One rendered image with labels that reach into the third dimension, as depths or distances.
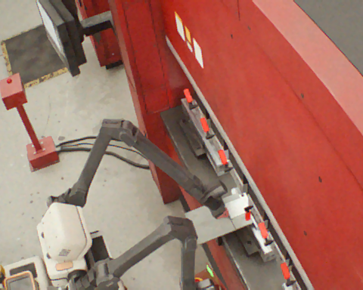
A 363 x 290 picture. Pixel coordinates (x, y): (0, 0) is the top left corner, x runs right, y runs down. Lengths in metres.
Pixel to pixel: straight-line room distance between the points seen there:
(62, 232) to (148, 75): 1.12
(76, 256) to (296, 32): 1.33
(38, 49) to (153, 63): 2.56
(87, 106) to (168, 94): 1.59
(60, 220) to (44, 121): 2.45
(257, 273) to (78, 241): 0.84
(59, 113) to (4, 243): 1.26
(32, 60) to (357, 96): 4.28
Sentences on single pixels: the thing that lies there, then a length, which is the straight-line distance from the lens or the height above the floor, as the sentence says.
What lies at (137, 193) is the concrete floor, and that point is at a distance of 3.87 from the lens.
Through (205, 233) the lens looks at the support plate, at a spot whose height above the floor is 1.00.
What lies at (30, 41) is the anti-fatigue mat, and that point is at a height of 0.01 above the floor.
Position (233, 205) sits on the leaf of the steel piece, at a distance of 2.53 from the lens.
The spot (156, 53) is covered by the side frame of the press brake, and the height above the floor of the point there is 1.29.
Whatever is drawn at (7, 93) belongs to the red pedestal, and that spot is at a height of 0.80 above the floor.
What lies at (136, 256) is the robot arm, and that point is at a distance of 2.05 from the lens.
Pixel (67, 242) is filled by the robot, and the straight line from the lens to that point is 2.13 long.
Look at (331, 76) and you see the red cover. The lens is 1.21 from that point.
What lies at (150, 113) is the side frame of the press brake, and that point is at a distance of 3.10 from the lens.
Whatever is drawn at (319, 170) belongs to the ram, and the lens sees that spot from 1.43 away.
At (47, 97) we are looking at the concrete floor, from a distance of 4.76.
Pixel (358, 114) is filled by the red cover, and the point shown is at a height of 2.30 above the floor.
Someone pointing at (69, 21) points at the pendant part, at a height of 1.57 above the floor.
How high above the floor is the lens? 3.12
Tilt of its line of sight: 50 degrees down
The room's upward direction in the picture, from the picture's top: 10 degrees counter-clockwise
